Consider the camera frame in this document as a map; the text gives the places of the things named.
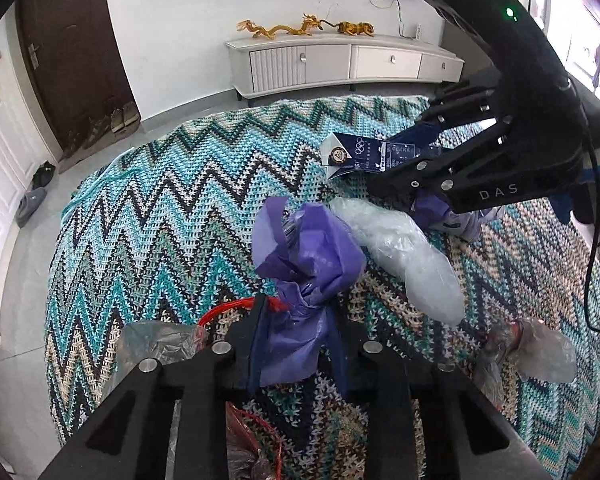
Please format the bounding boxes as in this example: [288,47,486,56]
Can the zigzag knitted blanket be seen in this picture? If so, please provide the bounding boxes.
[44,95,600,480]

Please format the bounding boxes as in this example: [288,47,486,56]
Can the black cable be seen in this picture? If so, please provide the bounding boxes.
[562,80,600,334]

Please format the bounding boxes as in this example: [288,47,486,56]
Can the clear crumpled plastic wrapper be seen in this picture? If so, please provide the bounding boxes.
[472,317,579,409]

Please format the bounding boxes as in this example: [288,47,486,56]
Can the golden tiger figurine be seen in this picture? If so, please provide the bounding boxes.
[336,21,376,38]

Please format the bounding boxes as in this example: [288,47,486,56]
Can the purple plastic bag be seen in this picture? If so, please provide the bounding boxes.
[410,187,506,242]
[250,196,367,389]

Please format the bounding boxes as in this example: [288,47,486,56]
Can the grey slippers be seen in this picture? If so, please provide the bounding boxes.
[16,187,49,229]

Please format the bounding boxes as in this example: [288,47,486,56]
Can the shoes by door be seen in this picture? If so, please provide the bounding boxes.
[59,125,137,175]

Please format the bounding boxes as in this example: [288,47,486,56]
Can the beige shoes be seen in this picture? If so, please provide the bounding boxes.
[111,102,141,134]

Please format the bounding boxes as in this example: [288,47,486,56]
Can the white television cabinet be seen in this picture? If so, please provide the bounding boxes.
[225,34,466,109]

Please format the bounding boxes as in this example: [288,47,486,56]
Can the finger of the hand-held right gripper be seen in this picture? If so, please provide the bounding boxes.
[387,80,509,148]
[365,127,511,202]

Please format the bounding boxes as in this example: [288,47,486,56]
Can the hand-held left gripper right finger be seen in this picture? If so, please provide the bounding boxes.
[325,305,551,480]

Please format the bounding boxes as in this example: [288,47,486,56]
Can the brown shoes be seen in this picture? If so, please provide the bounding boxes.
[82,117,114,149]

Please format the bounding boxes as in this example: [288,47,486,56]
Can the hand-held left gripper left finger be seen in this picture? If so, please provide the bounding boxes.
[40,295,281,480]

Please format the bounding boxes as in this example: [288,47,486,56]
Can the black shoes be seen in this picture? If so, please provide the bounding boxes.
[32,160,56,189]

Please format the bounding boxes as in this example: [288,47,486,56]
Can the white hallway cabinet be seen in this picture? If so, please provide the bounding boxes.
[0,52,52,349]

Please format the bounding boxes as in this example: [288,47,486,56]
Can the dark brown entrance door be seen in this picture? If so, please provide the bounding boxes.
[15,0,136,161]

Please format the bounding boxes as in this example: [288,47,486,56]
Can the clear bag with red string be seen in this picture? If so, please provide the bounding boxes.
[102,297,287,480]

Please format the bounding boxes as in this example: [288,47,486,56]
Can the pale clear air cushion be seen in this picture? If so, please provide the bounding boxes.
[330,197,466,324]

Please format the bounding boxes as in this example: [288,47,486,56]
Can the blue milk carton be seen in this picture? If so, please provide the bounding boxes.
[319,127,448,181]

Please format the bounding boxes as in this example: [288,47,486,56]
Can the dangling television cables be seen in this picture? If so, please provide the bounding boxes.
[365,0,417,41]

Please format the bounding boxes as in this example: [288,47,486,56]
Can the golden dragon figurine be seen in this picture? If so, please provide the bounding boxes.
[236,14,332,40]

